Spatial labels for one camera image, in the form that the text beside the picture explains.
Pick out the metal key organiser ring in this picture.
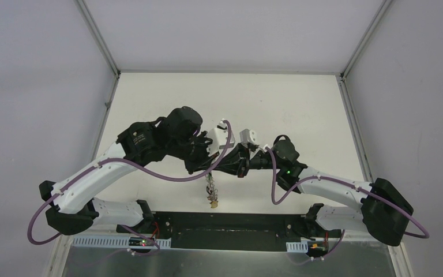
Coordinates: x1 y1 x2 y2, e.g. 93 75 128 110
204 172 220 209

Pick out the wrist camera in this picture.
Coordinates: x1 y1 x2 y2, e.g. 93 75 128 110
206 121 235 155
239 129 258 145

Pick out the electronics board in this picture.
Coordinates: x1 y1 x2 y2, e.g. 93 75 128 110
307 241 329 258
129 237 155 247

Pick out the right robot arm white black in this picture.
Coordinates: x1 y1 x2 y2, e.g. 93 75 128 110
222 135 414 246

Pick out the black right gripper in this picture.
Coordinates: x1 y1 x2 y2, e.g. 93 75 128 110
212 143 283 178

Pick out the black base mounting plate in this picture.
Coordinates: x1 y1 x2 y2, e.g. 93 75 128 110
136 212 341 252

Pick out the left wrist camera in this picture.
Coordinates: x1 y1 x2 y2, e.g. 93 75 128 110
206 121 235 155

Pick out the right electronics board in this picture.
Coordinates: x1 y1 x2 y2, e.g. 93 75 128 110
307 241 329 258

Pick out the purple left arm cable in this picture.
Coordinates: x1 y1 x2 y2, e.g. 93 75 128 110
27 119 233 246

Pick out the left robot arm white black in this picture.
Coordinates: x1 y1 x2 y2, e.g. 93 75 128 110
39 106 232 235

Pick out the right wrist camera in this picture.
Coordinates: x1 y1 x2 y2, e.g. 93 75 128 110
239 129 258 145

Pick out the left electronics board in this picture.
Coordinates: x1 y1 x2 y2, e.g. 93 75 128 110
129 237 155 247

